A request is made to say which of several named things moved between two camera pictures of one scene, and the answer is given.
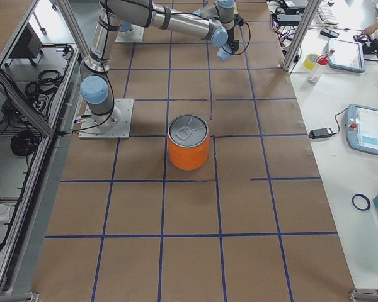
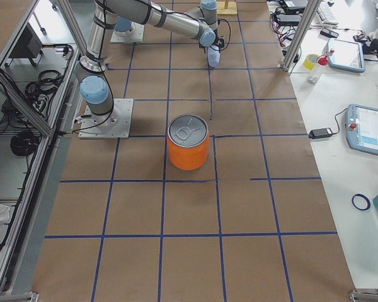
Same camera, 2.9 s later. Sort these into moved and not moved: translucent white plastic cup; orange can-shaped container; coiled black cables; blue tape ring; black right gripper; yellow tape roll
Moved: translucent white plastic cup; black right gripper
Not moved: orange can-shaped container; coiled black cables; blue tape ring; yellow tape roll
